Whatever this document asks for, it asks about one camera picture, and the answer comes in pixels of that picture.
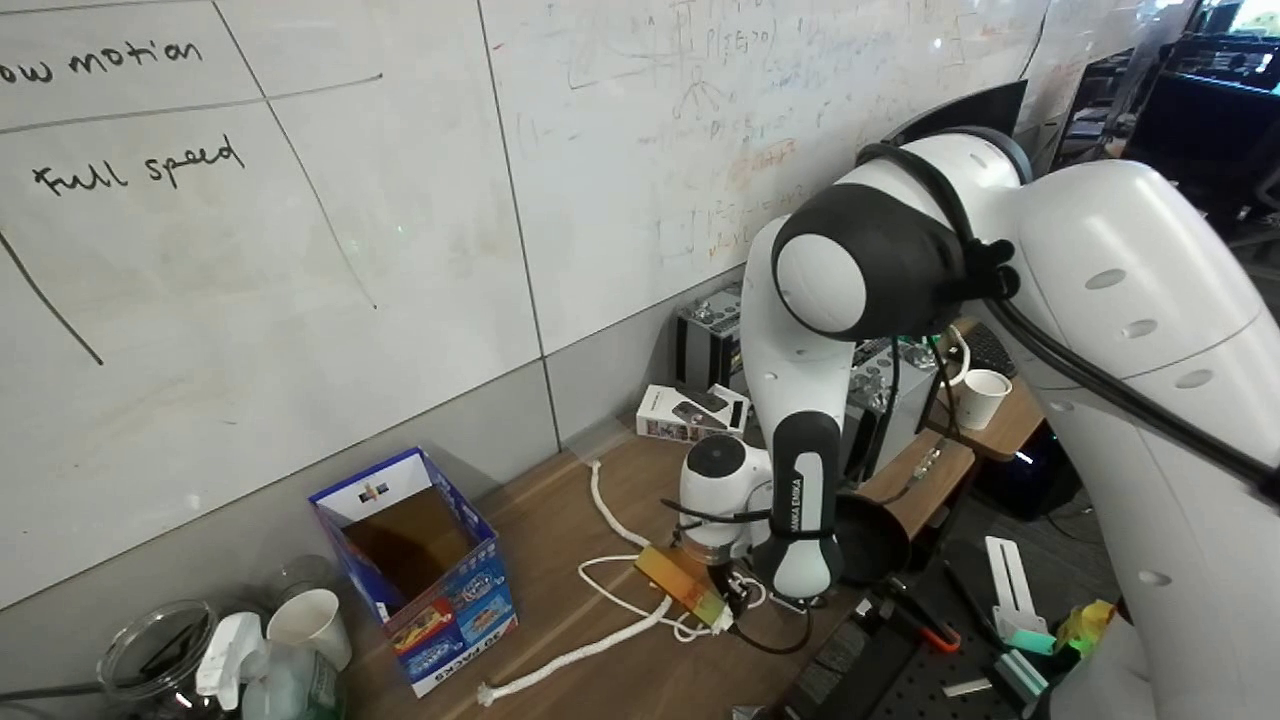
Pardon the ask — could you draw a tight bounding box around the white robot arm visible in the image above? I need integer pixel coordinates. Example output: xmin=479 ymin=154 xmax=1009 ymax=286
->
xmin=740 ymin=126 xmax=1280 ymax=720

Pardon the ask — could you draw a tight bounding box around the white small product box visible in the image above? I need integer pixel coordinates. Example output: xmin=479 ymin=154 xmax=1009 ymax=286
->
xmin=636 ymin=383 xmax=749 ymax=445

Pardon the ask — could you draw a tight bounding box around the grey battery box far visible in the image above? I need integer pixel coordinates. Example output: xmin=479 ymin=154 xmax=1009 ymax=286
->
xmin=676 ymin=286 xmax=740 ymax=387

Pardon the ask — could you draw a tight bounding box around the grey battery box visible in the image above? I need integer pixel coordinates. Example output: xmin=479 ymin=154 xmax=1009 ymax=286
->
xmin=847 ymin=340 xmax=936 ymax=478
xmin=676 ymin=286 xmax=740 ymax=387

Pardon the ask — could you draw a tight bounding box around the grey battery box near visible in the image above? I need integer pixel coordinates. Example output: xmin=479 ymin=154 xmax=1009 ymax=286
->
xmin=847 ymin=340 xmax=936 ymax=478

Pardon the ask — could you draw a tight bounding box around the blue cardboard snack box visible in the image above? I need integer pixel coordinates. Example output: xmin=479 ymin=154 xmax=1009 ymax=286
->
xmin=309 ymin=446 xmax=516 ymax=695

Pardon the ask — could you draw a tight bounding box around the black frying pan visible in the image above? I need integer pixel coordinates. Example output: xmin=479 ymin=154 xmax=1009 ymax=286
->
xmin=836 ymin=495 xmax=913 ymax=585

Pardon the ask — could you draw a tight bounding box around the white cup on shelf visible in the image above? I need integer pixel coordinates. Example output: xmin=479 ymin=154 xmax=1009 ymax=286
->
xmin=958 ymin=366 xmax=1014 ymax=432

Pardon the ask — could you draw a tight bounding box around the white paper cup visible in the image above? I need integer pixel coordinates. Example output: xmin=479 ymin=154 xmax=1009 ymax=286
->
xmin=267 ymin=589 xmax=354 ymax=672

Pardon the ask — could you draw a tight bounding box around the white spray bottle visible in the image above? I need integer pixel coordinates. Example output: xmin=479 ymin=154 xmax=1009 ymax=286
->
xmin=196 ymin=612 xmax=265 ymax=711

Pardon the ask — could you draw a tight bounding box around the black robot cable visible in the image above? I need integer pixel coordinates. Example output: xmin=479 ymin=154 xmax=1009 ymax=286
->
xmin=853 ymin=135 xmax=1280 ymax=511

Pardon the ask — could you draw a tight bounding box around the orange handled black tool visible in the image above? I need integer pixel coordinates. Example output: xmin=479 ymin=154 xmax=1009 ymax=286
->
xmin=875 ymin=578 xmax=966 ymax=655

